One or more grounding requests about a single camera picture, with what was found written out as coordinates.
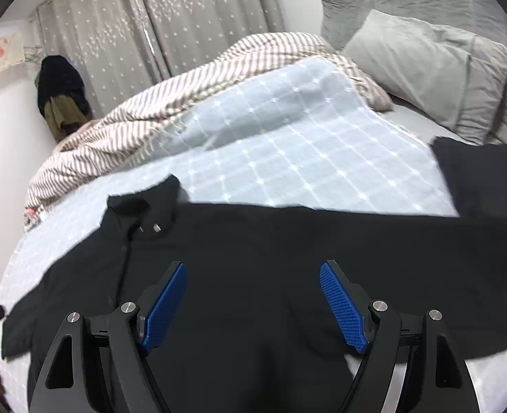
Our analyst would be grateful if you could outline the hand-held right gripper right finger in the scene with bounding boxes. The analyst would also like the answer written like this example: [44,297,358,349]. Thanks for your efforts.
[319,260,480,413]

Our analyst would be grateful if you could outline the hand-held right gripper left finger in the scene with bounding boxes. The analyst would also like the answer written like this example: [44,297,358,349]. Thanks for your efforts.
[30,261,189,413]

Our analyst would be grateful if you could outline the black jacket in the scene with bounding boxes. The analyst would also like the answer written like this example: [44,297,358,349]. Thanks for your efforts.
[1,138,507,413]

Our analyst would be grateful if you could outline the dark hanging clothes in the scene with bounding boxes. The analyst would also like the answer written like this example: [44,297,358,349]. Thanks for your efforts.
[36,54,93,144]

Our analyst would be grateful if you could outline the light blue quilted blanket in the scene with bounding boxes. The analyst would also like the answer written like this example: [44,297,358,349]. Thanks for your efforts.
[0,57,507,413]

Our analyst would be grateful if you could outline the striped beige blanket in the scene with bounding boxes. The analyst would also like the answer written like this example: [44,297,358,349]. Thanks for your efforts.
[23,32,394,224]

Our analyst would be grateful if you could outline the grey bed sheet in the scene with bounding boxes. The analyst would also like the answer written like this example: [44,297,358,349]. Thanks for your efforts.
[387,97,507,149]

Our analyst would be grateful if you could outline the grey floor cloth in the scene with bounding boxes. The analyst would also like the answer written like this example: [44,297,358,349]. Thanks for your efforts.
[340,10,507,146]

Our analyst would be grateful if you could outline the grey patterned curtain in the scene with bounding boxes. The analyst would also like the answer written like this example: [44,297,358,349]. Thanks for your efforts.
[30,0,287,121]

